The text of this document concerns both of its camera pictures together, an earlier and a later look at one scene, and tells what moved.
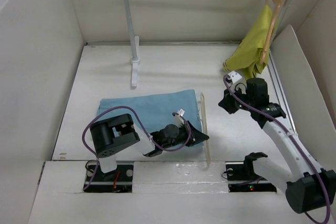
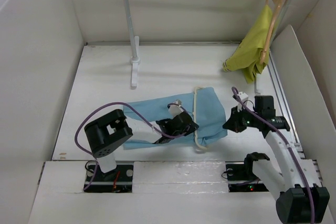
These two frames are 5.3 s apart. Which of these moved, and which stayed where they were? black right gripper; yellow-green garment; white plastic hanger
Moved: black right gripper; white plastic hanger
Stayed: yellow-green garment
